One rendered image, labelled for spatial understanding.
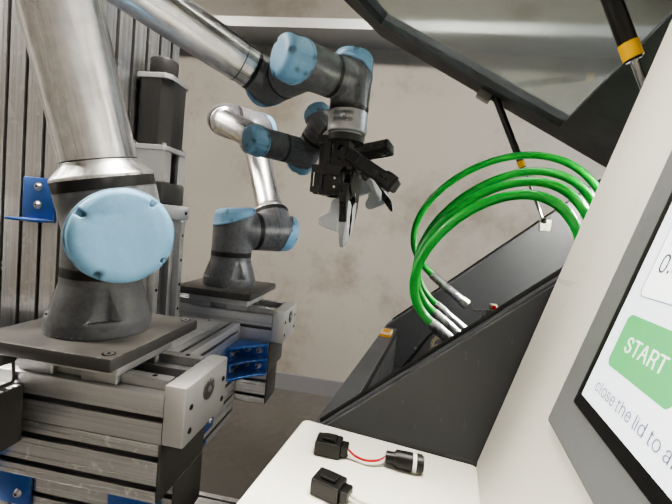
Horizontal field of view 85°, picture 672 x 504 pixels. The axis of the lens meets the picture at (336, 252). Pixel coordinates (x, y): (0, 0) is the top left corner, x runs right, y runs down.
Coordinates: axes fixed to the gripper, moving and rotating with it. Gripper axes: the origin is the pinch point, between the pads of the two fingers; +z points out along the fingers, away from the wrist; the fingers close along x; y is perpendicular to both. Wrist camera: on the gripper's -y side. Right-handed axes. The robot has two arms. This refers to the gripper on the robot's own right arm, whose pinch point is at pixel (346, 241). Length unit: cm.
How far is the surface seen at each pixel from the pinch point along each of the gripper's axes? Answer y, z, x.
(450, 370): -21.0, 13.1, 23.0
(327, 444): -8.7, 21.8, 30.0
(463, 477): -23.6, 23.4, 26.4
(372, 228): 34, -4, -185
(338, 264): 55, 24, -182
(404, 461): -17.2, 22.1, 28.7
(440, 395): -20.2, 16.3, 23.0
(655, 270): -31, -2, 42
